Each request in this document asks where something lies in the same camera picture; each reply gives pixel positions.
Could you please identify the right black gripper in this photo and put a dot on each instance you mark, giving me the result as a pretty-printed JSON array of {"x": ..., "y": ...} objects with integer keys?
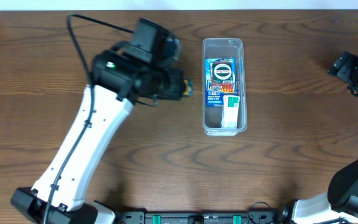
[{"x": 346, "y": 65}]

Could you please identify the dark bottle white cap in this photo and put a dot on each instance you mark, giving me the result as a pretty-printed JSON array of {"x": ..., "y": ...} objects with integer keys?
[{"x": 188, "y": 88}]

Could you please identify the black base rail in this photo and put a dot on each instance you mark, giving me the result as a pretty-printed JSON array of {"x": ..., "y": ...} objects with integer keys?
[{"x": 258, "y": 213}]

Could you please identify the blue fever patch box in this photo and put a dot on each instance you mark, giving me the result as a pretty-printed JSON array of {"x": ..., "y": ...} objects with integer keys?
[{"x": 215, "y": 98}]

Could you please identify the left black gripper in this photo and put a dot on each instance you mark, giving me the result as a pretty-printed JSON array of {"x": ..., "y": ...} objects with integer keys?
[{"x": 162, "y": 87}]

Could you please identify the white green Panadol box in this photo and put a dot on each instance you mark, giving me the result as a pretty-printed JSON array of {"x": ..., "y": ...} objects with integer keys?
[{"x": 230, "y": 111}]

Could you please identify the clear plastic container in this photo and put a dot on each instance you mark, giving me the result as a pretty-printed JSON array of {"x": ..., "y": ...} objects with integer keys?
[{"x": 212, "y": 116}]

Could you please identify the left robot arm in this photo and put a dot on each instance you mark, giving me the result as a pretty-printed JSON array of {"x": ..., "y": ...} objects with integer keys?
[{"x": 58, "y": 196}]

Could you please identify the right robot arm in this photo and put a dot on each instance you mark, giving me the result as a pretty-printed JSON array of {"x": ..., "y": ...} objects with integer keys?
[{"x": 340, "y": 203}]

